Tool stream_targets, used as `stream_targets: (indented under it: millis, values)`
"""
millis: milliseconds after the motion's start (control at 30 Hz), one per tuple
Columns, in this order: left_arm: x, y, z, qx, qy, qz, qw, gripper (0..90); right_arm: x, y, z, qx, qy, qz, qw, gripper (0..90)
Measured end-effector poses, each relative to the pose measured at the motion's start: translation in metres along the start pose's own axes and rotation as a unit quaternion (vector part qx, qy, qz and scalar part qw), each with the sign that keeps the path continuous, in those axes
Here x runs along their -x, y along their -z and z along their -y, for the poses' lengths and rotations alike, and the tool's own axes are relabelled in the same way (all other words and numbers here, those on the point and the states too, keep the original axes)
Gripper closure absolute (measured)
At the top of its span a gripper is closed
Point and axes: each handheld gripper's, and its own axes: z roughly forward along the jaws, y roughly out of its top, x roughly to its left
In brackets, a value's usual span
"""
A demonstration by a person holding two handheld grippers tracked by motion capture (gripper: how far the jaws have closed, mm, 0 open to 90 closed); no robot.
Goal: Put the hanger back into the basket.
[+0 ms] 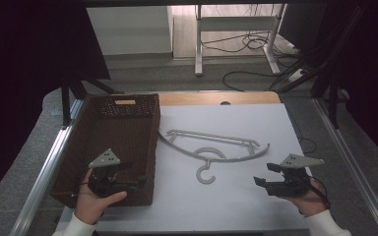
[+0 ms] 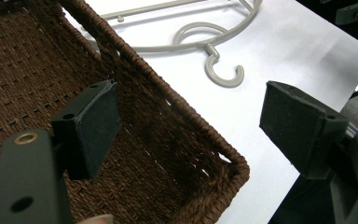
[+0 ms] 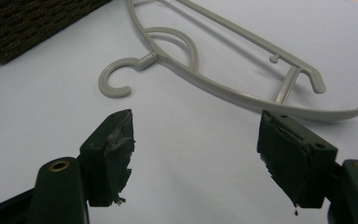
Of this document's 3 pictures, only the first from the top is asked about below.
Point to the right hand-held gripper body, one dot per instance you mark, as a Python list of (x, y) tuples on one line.
[(297, 161)]

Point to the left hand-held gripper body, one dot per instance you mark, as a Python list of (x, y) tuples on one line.
[(103, 159)]

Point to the brown wicker basket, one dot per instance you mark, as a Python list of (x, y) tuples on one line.
[(121, 137)]

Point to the grey plastic clothes hanger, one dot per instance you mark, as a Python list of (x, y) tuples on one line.
[(210, 136)]

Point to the person's right hand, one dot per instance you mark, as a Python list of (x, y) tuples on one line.
[(313, 201)]

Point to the person's left hand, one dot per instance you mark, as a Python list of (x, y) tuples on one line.
[(87, 205)]

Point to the white table mat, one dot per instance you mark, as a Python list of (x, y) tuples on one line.
[(229, 203)]

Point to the black tripod stand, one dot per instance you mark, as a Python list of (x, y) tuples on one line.
[(66, 101)]

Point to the black metal stand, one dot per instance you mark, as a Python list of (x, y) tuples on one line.
[(333, 91)]

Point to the white power strip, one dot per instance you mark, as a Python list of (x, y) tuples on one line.
[(296, 75)]

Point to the white cabinet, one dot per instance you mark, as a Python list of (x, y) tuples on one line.
[(131, 29)]

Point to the aluminium frame rail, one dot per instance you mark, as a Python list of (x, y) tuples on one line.
[(46, 173), (357, 177)]

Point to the white metal desk frame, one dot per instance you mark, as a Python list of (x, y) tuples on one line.
[(234, 23)]

